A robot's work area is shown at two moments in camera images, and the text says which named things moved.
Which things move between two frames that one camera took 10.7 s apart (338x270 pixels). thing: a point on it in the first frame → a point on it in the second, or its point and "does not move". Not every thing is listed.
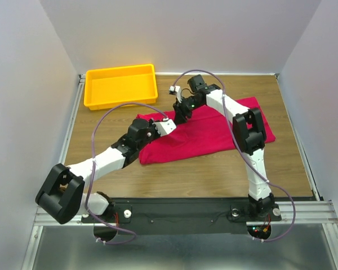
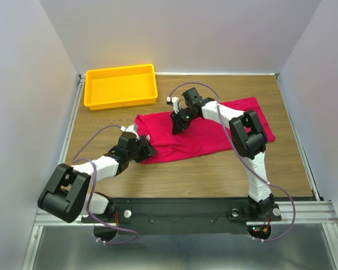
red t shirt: (208, 134) does not move
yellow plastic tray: (105, 88) does not move
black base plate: (182, 216) does not move
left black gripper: (153, 126) → (147, 151)
